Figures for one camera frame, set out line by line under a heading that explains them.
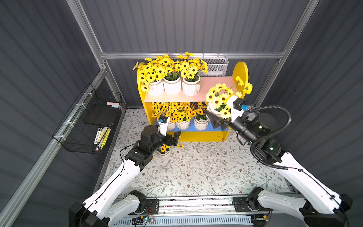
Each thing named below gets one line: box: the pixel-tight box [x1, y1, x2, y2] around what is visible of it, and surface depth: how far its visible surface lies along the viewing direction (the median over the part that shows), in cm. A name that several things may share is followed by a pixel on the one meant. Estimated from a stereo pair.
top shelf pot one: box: [133, 55, 166, 97], surface depth 63 cm
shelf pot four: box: [205, 75, 254, 120], surface depth 48 cm
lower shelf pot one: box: [151, 102, 177, 131], surface depth 84 cm
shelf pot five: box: [156, 143, 171, 156], surface depth 87 cm
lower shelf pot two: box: [170, 102, 192, 131], surface depth 81 cm
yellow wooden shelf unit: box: [137, 61, 249, 142], surface depth 72 cm
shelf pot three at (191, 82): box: [180, 52, 209, 97], surface depth 66 cm
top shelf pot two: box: [160, 54, 182, 96], surface depth 68 cm
